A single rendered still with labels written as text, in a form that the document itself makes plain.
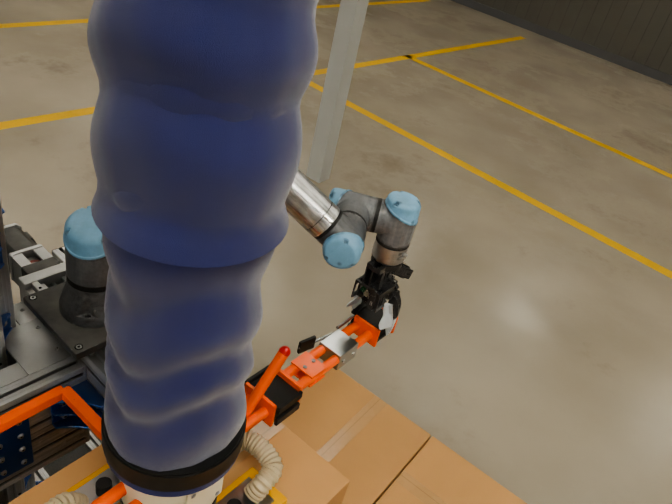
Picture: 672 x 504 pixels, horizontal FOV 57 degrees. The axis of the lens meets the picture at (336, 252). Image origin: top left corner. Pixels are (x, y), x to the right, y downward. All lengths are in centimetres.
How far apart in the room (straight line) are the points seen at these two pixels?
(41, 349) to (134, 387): 67
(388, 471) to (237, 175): 138
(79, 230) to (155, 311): 59
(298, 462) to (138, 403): 54
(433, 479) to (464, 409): 105
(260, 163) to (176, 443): 45
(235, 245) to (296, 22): 25
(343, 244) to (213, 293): 44
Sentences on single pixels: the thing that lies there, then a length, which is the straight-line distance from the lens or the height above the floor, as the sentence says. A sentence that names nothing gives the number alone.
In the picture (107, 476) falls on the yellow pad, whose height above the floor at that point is 97.
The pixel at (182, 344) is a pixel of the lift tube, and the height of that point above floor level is 147.
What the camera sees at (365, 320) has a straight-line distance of 146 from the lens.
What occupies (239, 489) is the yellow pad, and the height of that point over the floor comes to 97.
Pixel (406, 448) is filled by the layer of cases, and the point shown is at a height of 54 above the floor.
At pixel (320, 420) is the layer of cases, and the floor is 54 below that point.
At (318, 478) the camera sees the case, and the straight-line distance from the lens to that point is 133.
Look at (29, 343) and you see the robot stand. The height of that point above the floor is 95.
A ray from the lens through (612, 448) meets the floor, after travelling 318.
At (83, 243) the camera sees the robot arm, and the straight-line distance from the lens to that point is 133.
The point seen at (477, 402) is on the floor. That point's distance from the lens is 300.
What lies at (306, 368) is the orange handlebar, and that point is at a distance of 132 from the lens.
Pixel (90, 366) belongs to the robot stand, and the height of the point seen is 96.
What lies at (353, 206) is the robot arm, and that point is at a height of 141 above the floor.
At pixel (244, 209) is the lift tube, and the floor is 167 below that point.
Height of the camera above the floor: 202
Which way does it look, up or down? 34 degrees down
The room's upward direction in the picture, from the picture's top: 14 degrees clockwise
